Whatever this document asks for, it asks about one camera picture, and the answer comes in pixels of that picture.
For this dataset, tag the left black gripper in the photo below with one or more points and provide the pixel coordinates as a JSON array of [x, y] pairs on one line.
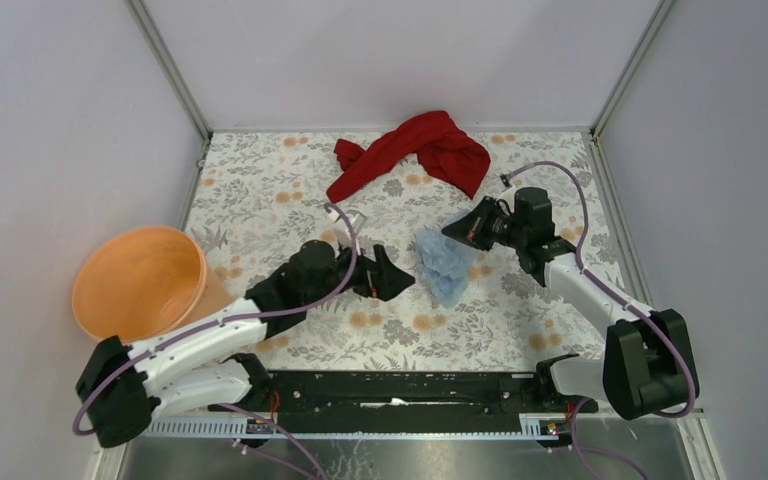
[[380, 279]]

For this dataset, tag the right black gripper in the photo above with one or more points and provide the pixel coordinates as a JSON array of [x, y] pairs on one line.
[[471, 228]]

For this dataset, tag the light blue plastic trash bag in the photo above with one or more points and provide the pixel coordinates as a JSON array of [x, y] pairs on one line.
[[444, 265]]

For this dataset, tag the orange plastic trash bin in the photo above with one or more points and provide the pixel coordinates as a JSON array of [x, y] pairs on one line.
[[146, 282]]

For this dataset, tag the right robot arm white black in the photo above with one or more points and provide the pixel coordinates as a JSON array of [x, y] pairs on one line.
[[647, 367]]

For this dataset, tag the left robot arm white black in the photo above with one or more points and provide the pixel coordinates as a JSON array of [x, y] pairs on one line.
[[123, 388]]

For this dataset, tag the red cloth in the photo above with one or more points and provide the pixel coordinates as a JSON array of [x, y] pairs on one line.
[[443, 150]]

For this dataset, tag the floral patterned table mat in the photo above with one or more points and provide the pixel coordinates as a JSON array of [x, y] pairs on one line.
[[261, 196]]

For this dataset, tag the metal front tray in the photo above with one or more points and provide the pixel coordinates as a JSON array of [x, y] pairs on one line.
[[225, 446]]

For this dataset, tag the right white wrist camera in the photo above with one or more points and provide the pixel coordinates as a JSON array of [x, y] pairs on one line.
[[507, 196]]

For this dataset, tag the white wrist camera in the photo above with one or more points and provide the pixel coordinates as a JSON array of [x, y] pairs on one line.
[[507, 196], [340, 225]]

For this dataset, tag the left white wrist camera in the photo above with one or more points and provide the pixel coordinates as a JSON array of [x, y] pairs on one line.
[[340, 225]]

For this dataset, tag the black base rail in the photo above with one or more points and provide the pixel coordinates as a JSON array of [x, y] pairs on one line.
[[348, 402]]

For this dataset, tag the right aluminium frame post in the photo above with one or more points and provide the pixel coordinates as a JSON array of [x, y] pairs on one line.
[[644, 43]]

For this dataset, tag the aluminium frame post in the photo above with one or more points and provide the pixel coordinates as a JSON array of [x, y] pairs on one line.
[[644, 43], [149, 29]]

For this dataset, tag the left aluminium frame post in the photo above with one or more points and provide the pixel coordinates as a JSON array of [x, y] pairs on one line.
[[149, 29]]

